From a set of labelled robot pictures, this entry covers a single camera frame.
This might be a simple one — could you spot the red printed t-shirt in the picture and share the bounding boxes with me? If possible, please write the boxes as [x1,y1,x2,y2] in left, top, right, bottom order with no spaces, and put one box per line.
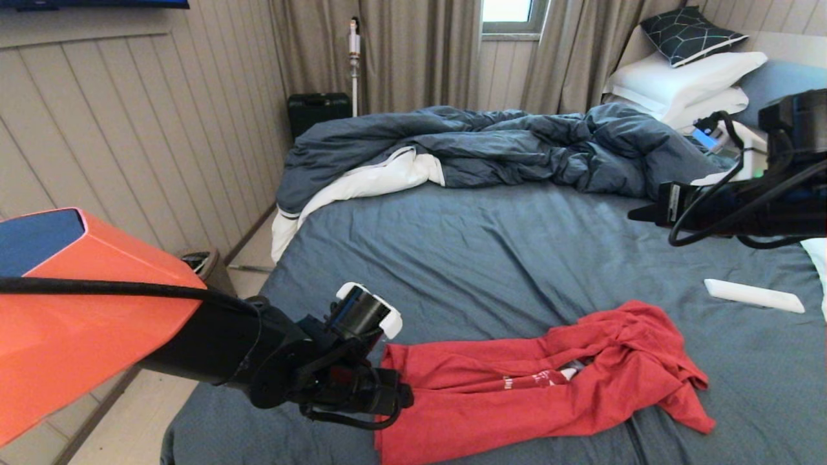
[375,299,717,465]

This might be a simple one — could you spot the white flat remote control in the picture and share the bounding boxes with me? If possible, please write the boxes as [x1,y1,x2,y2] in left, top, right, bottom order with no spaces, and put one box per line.
[703,278,806,315]

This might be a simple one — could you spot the large white pillow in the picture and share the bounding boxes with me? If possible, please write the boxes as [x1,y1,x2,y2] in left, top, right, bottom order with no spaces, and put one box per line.
[604,52,768,118]

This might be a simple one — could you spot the dark blue crumpled duvet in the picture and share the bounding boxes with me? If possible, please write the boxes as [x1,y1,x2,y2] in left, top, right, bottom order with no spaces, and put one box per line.
[277,103,728,215]

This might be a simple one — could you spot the blue headboard cushion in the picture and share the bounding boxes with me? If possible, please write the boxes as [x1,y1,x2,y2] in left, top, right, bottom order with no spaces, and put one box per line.
[737,60,827,130]

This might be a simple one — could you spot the bed with blue sheet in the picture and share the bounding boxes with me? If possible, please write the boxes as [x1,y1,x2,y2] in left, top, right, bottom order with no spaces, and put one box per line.
[160,137,827,465]

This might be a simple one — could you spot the dark geometric patterned cushion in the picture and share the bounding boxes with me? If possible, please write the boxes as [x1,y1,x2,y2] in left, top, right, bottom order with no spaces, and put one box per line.
[640,6,749,69]

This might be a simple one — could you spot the taupe trash bin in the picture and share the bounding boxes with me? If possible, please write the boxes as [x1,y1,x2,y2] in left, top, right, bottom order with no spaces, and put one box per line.
[178,250,238,299]

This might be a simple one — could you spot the white blanket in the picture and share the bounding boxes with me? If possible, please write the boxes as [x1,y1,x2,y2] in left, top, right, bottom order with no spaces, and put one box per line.
[271,147,446,262]

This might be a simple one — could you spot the black suitcase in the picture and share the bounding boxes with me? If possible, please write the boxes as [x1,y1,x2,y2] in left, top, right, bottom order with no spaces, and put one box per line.
[287,92,353,141]

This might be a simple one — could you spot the white stick vacuum cleaner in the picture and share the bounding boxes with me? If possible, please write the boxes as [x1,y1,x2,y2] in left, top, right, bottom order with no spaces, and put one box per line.
[349,17,361,118]

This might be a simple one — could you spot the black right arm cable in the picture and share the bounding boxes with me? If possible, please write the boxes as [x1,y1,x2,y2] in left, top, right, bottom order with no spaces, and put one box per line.
[667,111,827,251]

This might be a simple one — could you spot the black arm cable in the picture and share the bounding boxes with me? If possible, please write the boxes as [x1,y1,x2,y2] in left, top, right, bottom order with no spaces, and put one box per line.
[667,111,827,251]
[0,276,262,318]

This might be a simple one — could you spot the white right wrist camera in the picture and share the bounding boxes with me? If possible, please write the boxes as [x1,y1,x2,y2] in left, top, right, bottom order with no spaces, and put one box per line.
[690,113,771,186]

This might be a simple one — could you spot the window with grey frame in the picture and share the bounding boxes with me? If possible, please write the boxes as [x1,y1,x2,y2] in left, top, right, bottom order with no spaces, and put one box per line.
[481,0,549,41]

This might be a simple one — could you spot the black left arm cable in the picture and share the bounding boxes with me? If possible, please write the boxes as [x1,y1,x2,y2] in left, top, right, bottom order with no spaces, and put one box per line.
[0,276,262,318]

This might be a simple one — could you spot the wall-mounted television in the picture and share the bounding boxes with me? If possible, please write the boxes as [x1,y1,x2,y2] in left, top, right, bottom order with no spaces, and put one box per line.
[0,0,191,10]

